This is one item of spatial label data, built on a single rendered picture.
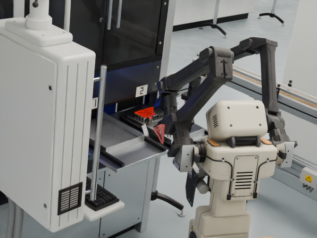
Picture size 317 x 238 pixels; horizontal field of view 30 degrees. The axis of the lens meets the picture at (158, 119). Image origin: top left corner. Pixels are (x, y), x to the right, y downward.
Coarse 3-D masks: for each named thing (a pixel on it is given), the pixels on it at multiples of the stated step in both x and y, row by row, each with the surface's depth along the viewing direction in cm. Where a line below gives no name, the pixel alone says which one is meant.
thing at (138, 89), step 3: (138, 87) 325; (141, 87) 327; (144, 87) 329; (147, 87) 330; (138, 90) 326; (141, 90) 327; (144, 90) 329; (138, 93) 327; (144, 93) 330; (138, 96) 328
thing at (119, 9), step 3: (120, 0) 283; (117, 3) 284; (120, 3) 284; (117, 6) 285; (120, 6) 284; (117, 9) 285; (120, 9) 285; (117, 12) 286; (120, 12) 286; (117, 15) 286; (120, 15) 287; (111, 18) 290; (117, 18) 287; (117, 21) 287; (117, 24) 288; (117, 27) 289
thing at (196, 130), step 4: (128, 116) 321; (132, 120) 319; (136, 120) 317; (140, 124) 315; (152, 124) 323; (156, 124) 323; (196, 124) 321; (148, 128) 311; (152, 128) 318; (192, 128) 324; (196, 128) 322; (200, 128) 320; (204, 128) 318; (152, 132) 310; (160, 132) 315; (192, 132) 312; (196, 132) 314; (200, 132) 316; (204, 132) 319; (164, 136) 304; (172, 136) 312; (192, 136) 313; (196, 136) 315; (168, 140) 302; (172, 140) 301
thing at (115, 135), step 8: (104, 112) 321; (104, 120) 320; (112, 120) 318; (104, 128) 311; (112, 128) 312; (120, 128) 313; (128, 128) 310; (104, 136) 303; (112, 136) 304; (120, 136) 305; (128, 136) 306; (136, 136) 307; (144, 136) 303; (104, 144) 295; (112, 144) 296; (120, 144) 291; (128, 144) 296
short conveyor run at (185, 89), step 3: (174, 72) 376; (168, 75) 371; (207, 75) 385; (201, 78) 383; (204, 78) 385; (201, 81) 384; (186, 84) 373; (183, 87) 372; (186, 87) 375; (180, 90) 371; (183, 90) 374; (186, 90) 376; (180, 93) 373; (177, 96) 372
